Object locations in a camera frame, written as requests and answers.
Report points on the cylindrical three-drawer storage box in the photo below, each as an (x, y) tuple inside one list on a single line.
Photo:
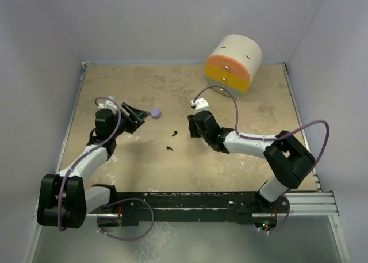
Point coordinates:
[(233, 64)]

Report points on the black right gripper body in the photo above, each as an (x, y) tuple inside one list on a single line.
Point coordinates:
[(206, 137)]

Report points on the purple round earbud charging case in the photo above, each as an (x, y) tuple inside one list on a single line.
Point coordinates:
[(155, 113)]

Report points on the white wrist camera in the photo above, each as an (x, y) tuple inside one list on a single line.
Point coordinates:
[(108, 103), (199, 104)]

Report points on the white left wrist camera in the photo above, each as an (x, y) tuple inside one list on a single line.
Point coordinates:
[(108, 103)]

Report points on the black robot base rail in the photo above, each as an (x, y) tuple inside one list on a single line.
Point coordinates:
[(243, 208)]

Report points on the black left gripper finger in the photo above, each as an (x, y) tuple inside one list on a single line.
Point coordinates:
[(139, 115), (136, 126)]

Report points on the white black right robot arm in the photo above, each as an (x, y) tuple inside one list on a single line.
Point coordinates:
[(289, 160)]

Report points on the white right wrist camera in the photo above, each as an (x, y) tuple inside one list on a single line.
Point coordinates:
[(199, 104)]

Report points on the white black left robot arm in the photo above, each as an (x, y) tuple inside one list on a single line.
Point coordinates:
[(63, 200)]

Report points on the aluminium table frame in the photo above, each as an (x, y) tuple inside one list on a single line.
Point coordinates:
[(141, 163)]

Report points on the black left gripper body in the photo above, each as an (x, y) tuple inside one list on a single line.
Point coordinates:
[(127, 123)]

